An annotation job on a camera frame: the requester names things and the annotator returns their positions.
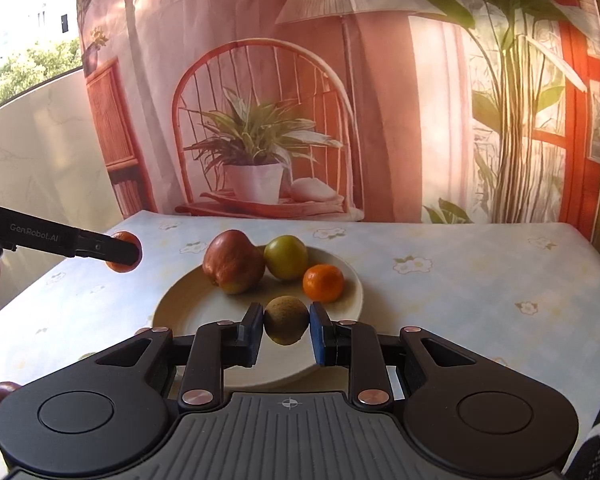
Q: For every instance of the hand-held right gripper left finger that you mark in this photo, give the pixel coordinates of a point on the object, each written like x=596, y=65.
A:
x=254, y=335

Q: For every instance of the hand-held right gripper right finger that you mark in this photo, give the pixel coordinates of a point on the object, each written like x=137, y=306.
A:
x=319, y=335

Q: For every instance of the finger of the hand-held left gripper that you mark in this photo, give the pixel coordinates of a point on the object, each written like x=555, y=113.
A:
x=110, y=250

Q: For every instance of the tangerine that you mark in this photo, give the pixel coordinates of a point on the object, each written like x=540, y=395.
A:
x=121, y=266
x=323, y=283

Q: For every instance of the brown kiwi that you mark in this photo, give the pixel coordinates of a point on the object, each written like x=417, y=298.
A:
x=286, y=320

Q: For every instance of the cream round plate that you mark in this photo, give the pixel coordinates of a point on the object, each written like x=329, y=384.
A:
x=190, y=305

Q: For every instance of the green round fruit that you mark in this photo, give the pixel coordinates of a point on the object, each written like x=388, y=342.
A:
x=286, y=256

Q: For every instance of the floral tablecloth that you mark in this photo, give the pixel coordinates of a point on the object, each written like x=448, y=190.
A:
x=455, y=300

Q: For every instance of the window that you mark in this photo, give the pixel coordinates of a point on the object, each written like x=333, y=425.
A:
x=30, y=60

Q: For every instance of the printed backdrop cloth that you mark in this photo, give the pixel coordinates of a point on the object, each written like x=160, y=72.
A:
x=405, y=110

